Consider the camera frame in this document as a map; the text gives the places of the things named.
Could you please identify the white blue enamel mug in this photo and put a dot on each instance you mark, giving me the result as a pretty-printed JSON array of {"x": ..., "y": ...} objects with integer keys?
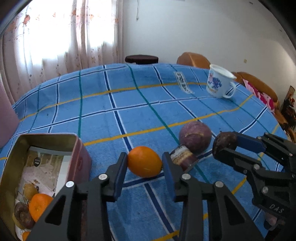
[{"x": 220, "y": 82}]

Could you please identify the floral sheer curtain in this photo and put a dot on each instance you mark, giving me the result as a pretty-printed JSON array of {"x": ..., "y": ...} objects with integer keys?
[{"x": 47, "y": 39}]

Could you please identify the dark passion fruit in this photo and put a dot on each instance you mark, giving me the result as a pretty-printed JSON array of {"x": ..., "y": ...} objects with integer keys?
[{"x": 224, "y": 140}]

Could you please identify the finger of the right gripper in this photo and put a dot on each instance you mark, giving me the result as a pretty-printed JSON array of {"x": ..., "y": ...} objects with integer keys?
[
  {"x": 239, "y": 162},
  {"x": 279, "y": 149}
]

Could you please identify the brown wrinkled passion fruit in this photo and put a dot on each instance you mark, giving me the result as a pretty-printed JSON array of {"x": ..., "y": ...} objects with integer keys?
[{"x": 22, "y": 216}]

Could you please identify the pink electric kettle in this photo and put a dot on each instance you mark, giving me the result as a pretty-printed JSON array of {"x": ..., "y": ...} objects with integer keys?
[{"x": 8, "y": 119}]

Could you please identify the pink floral cloth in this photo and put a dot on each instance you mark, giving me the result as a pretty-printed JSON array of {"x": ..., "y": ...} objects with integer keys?
[{"x": 266, "y": 99}]

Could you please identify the orange leather sofa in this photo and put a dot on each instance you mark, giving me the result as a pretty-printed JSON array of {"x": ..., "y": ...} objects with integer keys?
[{"x": 263, "y": 92}]

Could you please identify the blue plaid tablecloth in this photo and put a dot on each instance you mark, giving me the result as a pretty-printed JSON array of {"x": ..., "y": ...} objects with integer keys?
[{"x": 115, "y": 108}]

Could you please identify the paper sheet in tin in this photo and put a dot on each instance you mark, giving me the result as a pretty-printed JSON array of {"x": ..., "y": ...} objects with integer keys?
[{"x": 46, "y": 170}]

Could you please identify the striped cylindrical cake piece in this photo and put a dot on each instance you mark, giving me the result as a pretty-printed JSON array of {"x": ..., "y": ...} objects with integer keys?
[{"x": 183, "y": 157}]

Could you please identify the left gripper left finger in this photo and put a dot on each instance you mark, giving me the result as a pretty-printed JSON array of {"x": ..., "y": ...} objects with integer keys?
[{"x": 79, "y": 211}]

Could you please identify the pink metal tin box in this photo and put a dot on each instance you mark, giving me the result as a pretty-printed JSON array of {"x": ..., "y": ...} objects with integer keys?
[{"x": 78, "y": 171}]

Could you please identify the orange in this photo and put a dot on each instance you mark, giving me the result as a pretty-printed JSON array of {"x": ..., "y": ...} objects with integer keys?
[
  {"x": 25, "y": 235},
  {"x": 38, "y": 205},
  {"x": 144, "y": 162}
]

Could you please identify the large purple round fruit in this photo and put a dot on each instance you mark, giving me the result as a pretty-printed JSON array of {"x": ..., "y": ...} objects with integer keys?
[{"x": 196, "y": 136}]

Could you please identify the person's hand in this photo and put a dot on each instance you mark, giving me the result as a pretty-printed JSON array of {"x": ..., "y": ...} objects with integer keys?
[{"x": 270, "y": 221}]

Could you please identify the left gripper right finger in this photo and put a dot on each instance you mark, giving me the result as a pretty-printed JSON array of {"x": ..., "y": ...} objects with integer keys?
[{"x": 227, "y": 219}]

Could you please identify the dark round stool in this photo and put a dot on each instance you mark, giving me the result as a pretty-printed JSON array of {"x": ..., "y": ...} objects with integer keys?
[{"x": 142, "y": 59}]

